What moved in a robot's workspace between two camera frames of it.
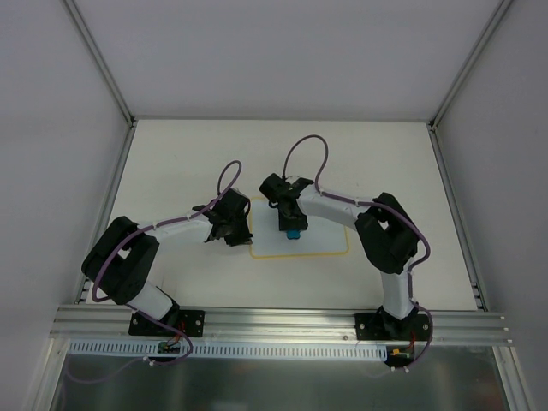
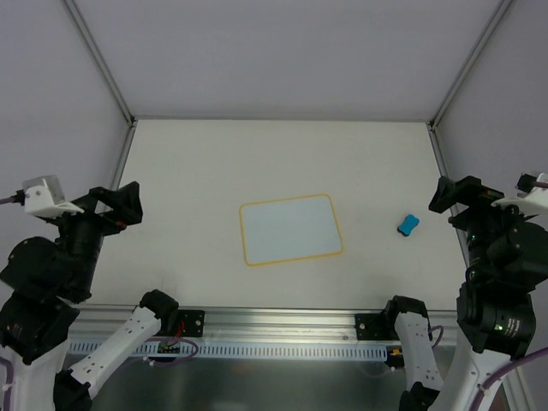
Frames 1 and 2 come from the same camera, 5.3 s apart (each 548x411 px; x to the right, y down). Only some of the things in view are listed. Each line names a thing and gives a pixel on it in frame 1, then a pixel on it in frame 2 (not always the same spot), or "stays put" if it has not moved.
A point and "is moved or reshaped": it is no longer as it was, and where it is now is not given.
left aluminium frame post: [101, 62] stays put
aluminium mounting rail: [337, 326] stays put
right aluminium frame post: [469, 63] stays put
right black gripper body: [292, 221] -> [467, 199]
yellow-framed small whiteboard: [323, 237] is moved or reshaped
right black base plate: [417, 327] stays put
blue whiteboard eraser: [294, 234] is moved or reshaped
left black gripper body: [234, 233] -> [108, 210]
